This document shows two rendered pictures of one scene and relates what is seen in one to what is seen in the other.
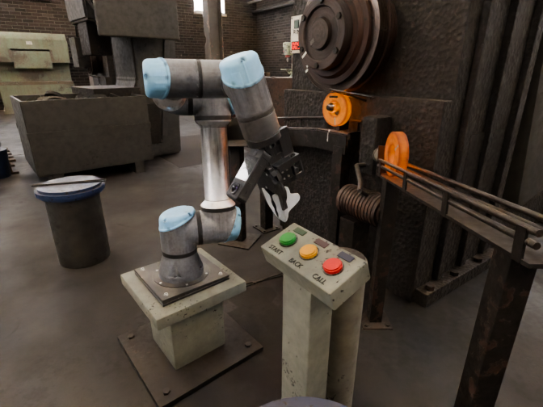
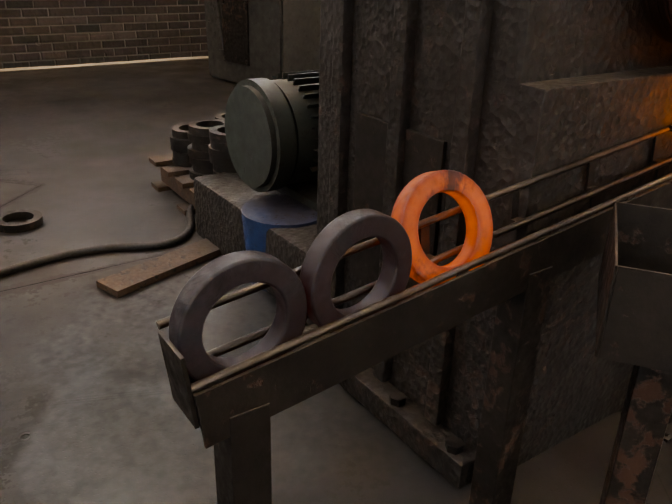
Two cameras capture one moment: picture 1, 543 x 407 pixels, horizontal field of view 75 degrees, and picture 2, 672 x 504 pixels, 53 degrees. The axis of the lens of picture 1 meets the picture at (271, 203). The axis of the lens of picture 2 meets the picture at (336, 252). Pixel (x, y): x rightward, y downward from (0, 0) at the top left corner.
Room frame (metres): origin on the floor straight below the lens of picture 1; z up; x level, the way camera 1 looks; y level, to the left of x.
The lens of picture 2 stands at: (2.44, 1.07, 1.08)
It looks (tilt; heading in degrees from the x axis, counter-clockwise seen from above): 24 degrees down; 270
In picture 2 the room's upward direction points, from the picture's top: 2 degrees clockwise
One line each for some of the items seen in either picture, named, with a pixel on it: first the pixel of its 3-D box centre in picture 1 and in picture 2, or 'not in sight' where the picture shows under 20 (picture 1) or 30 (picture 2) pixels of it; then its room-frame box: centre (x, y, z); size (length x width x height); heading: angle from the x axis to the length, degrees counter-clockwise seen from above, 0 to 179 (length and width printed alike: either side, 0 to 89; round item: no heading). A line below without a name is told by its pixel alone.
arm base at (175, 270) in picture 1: (180, 260); not in sight; (1.06, 0.31, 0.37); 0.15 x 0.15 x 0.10
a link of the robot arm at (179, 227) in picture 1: (179, 228); not in sight; (1.06, 0.30, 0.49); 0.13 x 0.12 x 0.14; 107
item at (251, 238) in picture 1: (234, 183); (637, 446); (1.95, 0.21, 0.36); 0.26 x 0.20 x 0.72; 70
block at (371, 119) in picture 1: (375, 144); not in sight; (1.49, -0.44, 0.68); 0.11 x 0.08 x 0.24; 125
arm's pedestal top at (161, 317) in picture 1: (183, 282); not in sight; (1.06, 0.31, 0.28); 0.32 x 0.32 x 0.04; 40
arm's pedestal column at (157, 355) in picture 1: (186, 317); not in sight; (1.06, 0.31, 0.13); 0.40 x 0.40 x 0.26; 40
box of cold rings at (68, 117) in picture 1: (85, 132); not in sight; (3.52, 1.85, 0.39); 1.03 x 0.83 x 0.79; 129
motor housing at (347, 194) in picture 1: (359, 249); not in sight; (1.32, -0.37, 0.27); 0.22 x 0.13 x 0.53; 35
